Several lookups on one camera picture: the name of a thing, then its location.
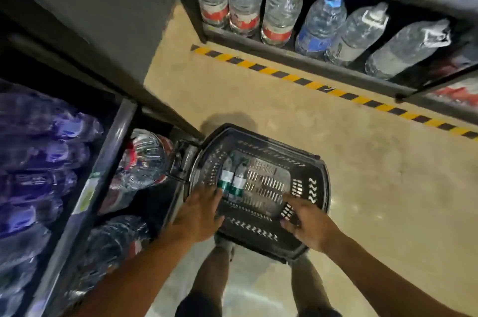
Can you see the person's left forearm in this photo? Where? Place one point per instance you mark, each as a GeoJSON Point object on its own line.
{"type": "Point", "coordinates": [130, 283]}

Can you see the person's right hand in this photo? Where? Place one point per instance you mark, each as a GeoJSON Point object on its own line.
{"type": "Point", "coordinates": [313, 227]}

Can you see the person's right forearm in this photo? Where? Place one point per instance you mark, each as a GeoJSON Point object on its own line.
{"type": "Point", "coordinates": [392, 283]}

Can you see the black opposite shelf unit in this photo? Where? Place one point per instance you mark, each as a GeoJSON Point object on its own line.
{"type": "Point", "coordinates": [298, 62]}

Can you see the person's left leg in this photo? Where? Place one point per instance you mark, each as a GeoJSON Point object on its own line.
{"type": "Point", "coordinates": [211, 275]}

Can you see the row of small clear water bottles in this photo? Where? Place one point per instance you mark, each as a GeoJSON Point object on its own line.
{"type": "Point", "coordinates": [18, 253]}

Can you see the large white cap water bottle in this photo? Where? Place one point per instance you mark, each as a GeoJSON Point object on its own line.
{"type": "Point", "coordinates": [407, 49]}
{"type": "Point", "coordinates": [356, 34]}

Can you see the person's left hand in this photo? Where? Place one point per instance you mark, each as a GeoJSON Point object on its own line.
{"type": "Point", "coordinates": [198, 216]}

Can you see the person's right leg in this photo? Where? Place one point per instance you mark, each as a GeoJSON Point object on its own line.
{"type": "Point", "coordinates": [310, 283]}

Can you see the black shopping basket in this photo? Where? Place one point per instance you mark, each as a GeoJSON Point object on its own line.
{"type": "Point", "coordinates": [242, 212]}

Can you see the large blue cap water bottle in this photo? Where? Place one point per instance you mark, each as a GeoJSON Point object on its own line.
{"type": "Point", "coordinates": [321, 25]}

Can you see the person's leg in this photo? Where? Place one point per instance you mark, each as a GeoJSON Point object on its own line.
{"type": "Point", "coordinates": [211, 275]}
{"type": "Point", "coordinates": [310, 283]}

